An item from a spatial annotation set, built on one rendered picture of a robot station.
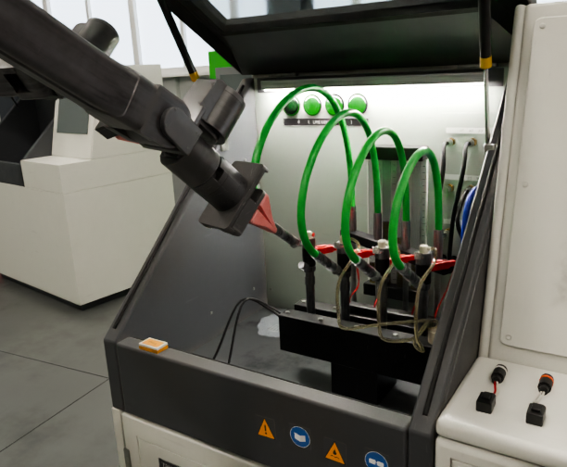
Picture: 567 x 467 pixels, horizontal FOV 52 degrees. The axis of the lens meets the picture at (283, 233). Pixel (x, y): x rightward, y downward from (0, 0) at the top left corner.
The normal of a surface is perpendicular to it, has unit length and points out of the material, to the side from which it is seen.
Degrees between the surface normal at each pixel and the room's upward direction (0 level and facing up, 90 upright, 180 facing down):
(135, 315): 90
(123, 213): 90
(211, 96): 94
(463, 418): 0
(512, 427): 0
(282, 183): 90
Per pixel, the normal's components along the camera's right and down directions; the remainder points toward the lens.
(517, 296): -0.54, 0.01
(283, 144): -0.54, 0.25
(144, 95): 0.80, 0.15
